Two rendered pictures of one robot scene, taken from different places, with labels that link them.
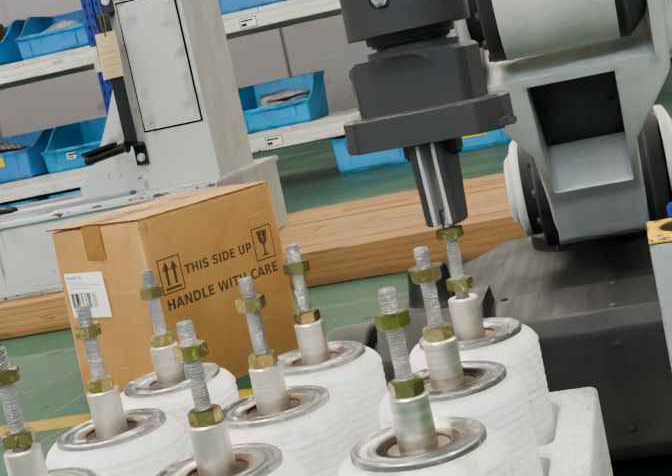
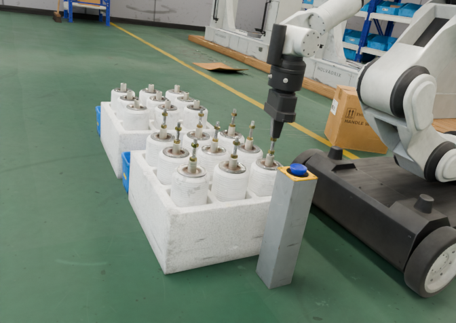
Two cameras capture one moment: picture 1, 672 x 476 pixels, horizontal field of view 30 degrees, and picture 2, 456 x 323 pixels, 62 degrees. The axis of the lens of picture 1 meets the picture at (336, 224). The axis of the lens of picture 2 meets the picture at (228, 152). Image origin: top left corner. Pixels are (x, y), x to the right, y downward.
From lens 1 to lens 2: 73 cm
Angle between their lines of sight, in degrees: 46
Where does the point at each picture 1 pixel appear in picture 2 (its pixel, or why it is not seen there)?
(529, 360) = (269, 177)
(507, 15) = (363, 93)
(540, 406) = (267, 188)
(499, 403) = (226, 177)
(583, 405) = not seen: hidden behind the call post
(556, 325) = (343, 182)
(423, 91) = (273, 103)
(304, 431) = (206, 157)
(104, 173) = not seen: hidden behind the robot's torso
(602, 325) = (351, 190)
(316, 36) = not seen: outside the picture
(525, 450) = (230, 190)
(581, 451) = (255, 201)
